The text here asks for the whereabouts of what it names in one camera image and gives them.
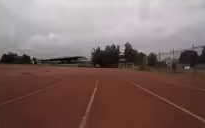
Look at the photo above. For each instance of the grass strip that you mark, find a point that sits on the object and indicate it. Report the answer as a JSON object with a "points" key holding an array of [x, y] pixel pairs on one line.
{"points": [[186, 73]]}

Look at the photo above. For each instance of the red running track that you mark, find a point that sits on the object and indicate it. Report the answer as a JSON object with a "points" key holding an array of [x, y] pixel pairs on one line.
{"points": [[116, 106]]}

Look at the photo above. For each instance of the group of dark trees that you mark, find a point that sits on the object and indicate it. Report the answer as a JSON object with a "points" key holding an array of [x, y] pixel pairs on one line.
{"points": [[106, 56]]}

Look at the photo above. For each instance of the grandstand with flat roof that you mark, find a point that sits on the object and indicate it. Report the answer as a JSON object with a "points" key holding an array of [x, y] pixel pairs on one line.
{"points": [[64, 60]]}

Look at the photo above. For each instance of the low dark trees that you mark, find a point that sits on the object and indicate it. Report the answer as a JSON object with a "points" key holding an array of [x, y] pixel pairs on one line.
{"points": [[15, 59]]}

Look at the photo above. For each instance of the small building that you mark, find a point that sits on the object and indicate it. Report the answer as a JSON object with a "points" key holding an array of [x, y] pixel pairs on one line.
{"points": [[125, 62]]}

